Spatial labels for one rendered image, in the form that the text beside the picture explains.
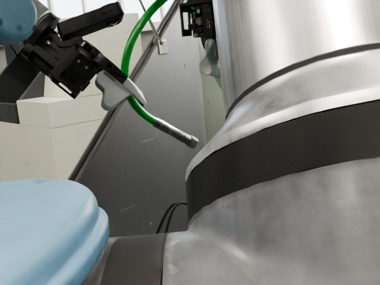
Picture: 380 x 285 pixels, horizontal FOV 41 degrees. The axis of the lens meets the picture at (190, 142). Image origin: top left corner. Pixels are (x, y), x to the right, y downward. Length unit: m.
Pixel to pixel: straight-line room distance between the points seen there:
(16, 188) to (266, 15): 0.09
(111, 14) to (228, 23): 0.72
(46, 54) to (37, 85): 3.21
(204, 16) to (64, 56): 0.24
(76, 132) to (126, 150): 2.57
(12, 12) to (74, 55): 0.17
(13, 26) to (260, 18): 0.57
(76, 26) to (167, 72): 0.38
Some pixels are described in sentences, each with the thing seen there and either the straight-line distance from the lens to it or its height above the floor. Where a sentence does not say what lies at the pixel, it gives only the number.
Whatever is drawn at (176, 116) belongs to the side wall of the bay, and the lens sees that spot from 1.23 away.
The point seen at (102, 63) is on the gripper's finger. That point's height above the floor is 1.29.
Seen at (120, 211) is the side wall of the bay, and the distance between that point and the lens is 1.12.
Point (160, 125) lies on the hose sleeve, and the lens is 0.90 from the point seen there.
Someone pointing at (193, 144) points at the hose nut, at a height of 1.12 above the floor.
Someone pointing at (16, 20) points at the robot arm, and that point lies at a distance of 0.72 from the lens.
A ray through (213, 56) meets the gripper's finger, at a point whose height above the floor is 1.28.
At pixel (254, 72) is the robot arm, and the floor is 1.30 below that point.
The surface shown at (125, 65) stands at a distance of 0.87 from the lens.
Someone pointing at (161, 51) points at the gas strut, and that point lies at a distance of 1.19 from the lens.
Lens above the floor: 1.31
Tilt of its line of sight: 11 degrees down
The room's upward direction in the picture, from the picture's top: 5 degrees counter-clockwise
